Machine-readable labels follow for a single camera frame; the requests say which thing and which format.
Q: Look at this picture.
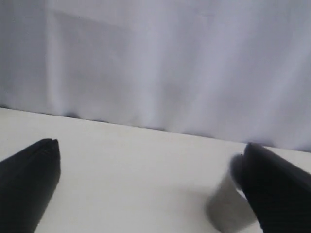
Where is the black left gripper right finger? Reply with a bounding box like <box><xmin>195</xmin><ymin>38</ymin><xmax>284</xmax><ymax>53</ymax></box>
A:
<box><xmin>242</xmin><ymin>144</ymin><xmax>311</xmax><ymax>233</ymax></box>

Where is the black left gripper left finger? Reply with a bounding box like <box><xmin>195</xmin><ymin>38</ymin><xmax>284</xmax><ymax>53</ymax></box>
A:
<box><xmin>0</xmin><ymin>138</ymin><xmax>61</xmax><ymax>233</ymax></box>

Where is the stainless steel cup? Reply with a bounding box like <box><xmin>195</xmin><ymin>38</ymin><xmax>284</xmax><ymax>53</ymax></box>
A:
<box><xmin>206</xmin><ymin>153</ymin><xmax>258</xmax><ymax>233</ymax></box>

